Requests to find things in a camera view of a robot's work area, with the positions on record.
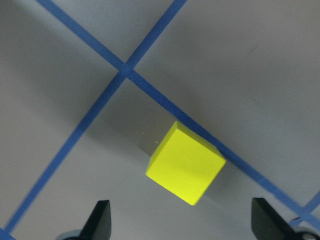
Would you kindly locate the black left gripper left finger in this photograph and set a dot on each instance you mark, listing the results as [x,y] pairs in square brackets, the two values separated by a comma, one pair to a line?
[98,225]

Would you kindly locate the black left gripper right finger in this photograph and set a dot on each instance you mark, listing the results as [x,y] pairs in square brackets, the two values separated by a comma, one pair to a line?
[267,224]

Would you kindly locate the yellow cube block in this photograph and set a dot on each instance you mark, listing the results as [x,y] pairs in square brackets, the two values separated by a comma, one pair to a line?
[185,163]

